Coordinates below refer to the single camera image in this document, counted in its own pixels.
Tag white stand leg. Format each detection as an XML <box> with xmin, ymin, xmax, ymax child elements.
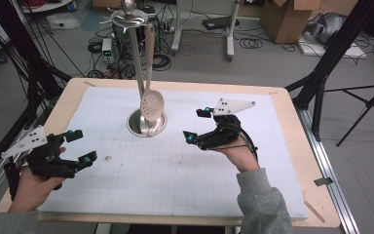
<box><xmin>170</xmin><ymin>0</ymin><xmax>185</xmax><ymax>54</ymax></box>
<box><xmin>225</xmin><ymin>0</ymin><xmax>242</xmax><ymax>62</ymax></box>

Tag black tripod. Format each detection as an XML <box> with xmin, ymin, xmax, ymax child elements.
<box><xmin>323</xmin><ymin>79</ymin><xmax>374</xmax><ymax>148</ymax></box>

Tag aluminium table rail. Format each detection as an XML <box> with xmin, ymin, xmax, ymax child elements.
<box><xmin>295</xmin><ymin>106</ymin><xmax>360</xmax><ymax>234</ymax></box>

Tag flat black device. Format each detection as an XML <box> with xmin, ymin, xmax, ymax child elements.
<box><xmin>202</xmin><ymin>15</ymin><xmax>241</xmax><ymax>31</ymax></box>

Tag coiled black cable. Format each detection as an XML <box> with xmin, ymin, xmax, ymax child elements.
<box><xmin>151</xmin><ymin>53</ymin><xmax>172</xmax><ymax>72</ymax></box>

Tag white grid mat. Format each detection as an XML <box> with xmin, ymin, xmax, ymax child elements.
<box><xmin>37</xmin><ymin>85</ymin><xmax>310</xmax><ymax>219</ymax></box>

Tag person's right hand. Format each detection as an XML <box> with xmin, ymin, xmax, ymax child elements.
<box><xmin>211</xmin><ymin>136</ymin><xmax>261</xmax><ymax>175</ymax></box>

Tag black frame post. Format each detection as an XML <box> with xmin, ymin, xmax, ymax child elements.
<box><xmin>0</xmin><ymin>0</ymin><xmax>73</xmax><ymax>131</ymax></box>
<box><xmin>284</xmin><ymin>0</ymin><xmax>374</xmax><ymax>142</ymax></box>

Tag metal utensil stand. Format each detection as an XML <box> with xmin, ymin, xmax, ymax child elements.
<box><xmin>99</xmin><ymin>0</ymin><xmax>168</xmax><ymax>138</ymax></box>

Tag thin wooden stick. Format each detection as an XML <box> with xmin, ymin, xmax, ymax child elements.
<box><xmin>304</xmin><ymin>200</ymin><xmax>326</xmax><ymax>224</ymax></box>

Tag looped black floor cable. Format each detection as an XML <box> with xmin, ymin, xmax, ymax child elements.
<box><xmin>239</xmin><ymin>37</ymin><xmax>265</xmax><ymax>51</ymax></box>

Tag flat white board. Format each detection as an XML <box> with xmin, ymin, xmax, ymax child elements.
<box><xmin>297</xmin><ymin>41</ymin><xmax>368</xmax><ymax>60</ymax></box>

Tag black computer tower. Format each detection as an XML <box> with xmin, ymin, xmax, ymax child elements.
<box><xmin>112</xmin><ymin>14</ymin><xmax>162</xmax><ymax>56</ymax></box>

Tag small power supply unit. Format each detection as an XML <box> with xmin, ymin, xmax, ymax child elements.
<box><xmin>101</xmin><ymin>37</ymin><xmax>115</xmax><ymax>64</ymax></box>

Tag small black clip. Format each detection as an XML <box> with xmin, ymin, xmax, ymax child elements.
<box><xmin>314</xmin><ymin>176</ymin><xmax>334</xmax><ymax>187</ymax></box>

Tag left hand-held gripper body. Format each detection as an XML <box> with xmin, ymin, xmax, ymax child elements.
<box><xmin>0</xmin><ymin>125</ymin><xmax>80</xmax><ymax>180</ymax></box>

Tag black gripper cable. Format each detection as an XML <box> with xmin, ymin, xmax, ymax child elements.
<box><xmin>239</xmin><ymin>128</ymin><xmax>260</xmax><ymax>161</ymax></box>

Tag large cardboard box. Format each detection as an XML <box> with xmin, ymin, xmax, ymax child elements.
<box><xmin>260</xmin><ymin>0</ymin><xmax>323</xmax><ymax>45</ymax></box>

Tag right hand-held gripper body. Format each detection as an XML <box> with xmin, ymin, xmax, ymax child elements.
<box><xmin>194</xmin><ymin>97</ymin><xmax>257</xmax><ymax>151</ymax></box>

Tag grey bag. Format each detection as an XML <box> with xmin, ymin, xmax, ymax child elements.
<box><xmin>306</xmin><ymin>12</ymin><xmax>348</xmax><ymax>45</ymax></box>

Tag person's left hand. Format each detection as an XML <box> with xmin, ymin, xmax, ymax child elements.
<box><xmin>7</xmin><ymin>145</ymin><xmax>68</xmax><ymax>215</ymax></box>

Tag beige slotted spoon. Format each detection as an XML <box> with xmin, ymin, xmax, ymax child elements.
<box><xmin>139</xmin><ymin>22</ymin><xmax>166</xmax><ymax>123</ymax></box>

